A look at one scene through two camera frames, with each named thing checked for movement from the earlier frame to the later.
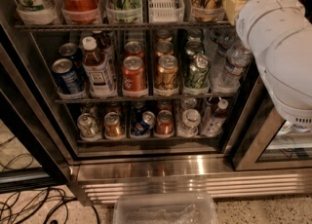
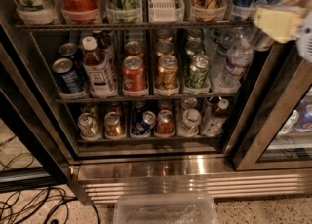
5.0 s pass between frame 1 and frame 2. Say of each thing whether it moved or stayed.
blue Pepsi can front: stayed
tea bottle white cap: stayed
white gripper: moved
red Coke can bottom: stayed
